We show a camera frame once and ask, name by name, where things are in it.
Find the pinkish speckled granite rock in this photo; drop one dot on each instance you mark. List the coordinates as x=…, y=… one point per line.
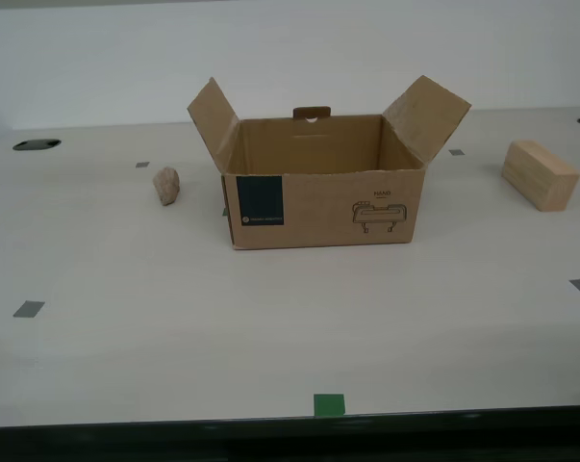
x=167, y=187

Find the light wooden block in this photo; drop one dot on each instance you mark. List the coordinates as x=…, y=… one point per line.
x=542, y=178

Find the open brown cardboard box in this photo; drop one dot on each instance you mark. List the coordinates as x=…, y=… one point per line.
x=318, y=212

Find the large green tape square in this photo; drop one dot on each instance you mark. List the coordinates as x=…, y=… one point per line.
x=329, y=405

